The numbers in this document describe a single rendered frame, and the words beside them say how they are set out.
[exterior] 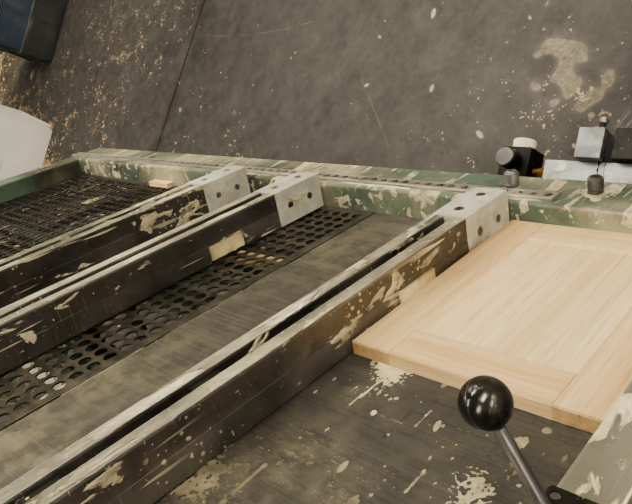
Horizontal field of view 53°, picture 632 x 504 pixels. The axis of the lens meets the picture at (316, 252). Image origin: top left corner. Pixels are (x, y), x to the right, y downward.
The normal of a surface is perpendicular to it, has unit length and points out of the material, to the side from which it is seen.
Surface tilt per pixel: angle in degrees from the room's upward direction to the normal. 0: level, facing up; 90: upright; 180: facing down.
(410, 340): 57
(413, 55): 0
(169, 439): 90
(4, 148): 90
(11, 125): 90
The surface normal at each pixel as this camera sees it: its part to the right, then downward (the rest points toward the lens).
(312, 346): 0.72, 0.14
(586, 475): -0.18, -0.91
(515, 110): -0.67, -0.15
